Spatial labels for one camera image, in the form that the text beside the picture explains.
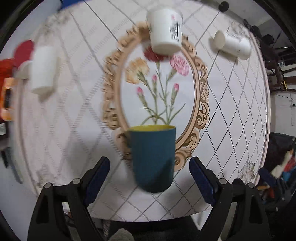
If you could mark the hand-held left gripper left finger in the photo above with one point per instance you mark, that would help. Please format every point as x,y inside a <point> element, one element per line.
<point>98,179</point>

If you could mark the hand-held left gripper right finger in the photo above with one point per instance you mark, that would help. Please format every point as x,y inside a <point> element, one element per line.
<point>201,178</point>

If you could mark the teal cup with yellow inside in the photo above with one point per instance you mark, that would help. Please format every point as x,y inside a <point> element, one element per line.
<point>152,158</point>

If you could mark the plain white cup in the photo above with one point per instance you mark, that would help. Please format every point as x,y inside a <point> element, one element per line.
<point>44,70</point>

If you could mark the white cup with faint print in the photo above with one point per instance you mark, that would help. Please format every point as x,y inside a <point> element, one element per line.
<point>232,44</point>

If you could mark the white cup with black print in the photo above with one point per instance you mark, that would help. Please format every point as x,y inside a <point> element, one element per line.
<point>165,32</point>

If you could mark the floral printed tablecloth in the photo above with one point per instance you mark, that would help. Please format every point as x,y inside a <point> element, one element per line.
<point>92,115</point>

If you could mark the pile of colourful clothes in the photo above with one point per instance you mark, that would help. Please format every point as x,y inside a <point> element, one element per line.
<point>281,166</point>

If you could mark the red and orange object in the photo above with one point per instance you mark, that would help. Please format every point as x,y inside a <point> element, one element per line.
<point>10,76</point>

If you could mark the dark wooden furniture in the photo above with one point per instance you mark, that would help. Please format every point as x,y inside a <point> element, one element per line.
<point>275,58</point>

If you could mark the small black round object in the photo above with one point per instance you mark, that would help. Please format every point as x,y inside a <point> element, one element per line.
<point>223,6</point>

